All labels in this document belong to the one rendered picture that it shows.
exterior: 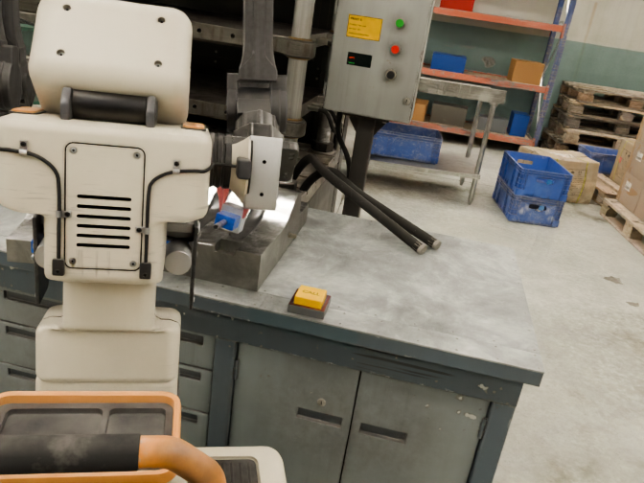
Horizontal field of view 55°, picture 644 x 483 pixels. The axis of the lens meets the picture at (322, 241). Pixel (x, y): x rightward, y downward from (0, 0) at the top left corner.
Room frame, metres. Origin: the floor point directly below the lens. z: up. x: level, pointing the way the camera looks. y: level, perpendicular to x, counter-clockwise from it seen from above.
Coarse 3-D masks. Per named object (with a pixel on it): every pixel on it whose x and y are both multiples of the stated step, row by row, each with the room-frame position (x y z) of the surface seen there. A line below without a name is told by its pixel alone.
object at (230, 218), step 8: (224, 208) 1.25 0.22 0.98; (232, 208) 1.25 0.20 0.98; (240, 208) 1.26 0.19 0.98; (216, 216) 1.21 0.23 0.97; (224, 216) 1.21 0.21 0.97; (232, 216) 1.22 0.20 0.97; (240, 216) 1.24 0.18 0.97; (216, 224) 1.15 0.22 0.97; (224, 224) 1.19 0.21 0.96; (232, 224) 1.20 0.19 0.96; (240, 224) 1.24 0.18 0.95
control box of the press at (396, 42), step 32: (352, 0) 2.09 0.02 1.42; (384, 0) 2.07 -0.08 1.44; (416, 0) 2.06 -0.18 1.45; (352, 32) 2.09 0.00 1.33; (384, 32) 2.07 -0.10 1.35; (416, 32) 2.06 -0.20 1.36; (352, 64) 2.08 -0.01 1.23; (384, 64) 2.07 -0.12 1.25; (416, 64) 2.05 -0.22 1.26; (352, 96) 2.08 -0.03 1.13; (384, 96) 2.07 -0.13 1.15; (416, 96) 2.20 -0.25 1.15; (352, 160) 2.13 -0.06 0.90
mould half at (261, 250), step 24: (288, 192) 1.56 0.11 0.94; (264, 216) 1.46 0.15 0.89; (288, 216) 1.47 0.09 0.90; (216, 240) 1.27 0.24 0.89; (240, 240) 1.29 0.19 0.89; (264, 240) 1.32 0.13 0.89; (288, 240) 1.50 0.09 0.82; (216, 264) 1.24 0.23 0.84; (240, 264) 1.23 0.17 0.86; (264, 264) 1.27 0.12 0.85
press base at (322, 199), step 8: (336, 168) 2.74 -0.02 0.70; (328, 184) 2.55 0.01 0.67; (320, 192) 2.38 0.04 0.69; (328, 192) 2.59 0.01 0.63; (312, 200) 2.23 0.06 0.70; (320, 200) 2.41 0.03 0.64; (328, 200) 2.63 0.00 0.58; (312, 208) 2.25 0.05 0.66; (320, 208) 2.44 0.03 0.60; (328, 208) 2.66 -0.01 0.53
